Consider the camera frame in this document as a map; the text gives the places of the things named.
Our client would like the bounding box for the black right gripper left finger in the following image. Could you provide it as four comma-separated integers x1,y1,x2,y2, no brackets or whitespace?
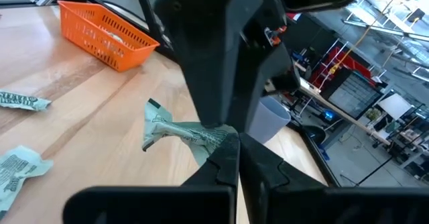
62,132,241,224

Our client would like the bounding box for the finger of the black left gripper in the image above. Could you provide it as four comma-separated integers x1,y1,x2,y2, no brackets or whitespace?
153,0,265,128
231,42,302,134

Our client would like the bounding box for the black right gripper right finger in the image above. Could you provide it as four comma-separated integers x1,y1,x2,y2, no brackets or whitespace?
239,133,429,224

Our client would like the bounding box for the orange plastic mesh basket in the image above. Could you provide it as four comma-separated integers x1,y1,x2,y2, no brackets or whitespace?
56,0,161,73

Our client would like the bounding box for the grey-blue mug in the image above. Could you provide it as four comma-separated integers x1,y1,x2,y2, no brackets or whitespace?
247,95,292,145

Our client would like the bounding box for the red metal rack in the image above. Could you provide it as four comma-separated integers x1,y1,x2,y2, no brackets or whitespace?
308,46,386,94

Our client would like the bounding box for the grey drawer cabinet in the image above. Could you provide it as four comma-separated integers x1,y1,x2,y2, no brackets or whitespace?
321,68,385,119

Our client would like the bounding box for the white board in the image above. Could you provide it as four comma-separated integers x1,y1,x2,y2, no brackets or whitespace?
377,93,416,121

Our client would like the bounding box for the yellow hanging cable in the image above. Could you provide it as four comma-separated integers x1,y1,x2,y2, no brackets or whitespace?
330,14,381,74

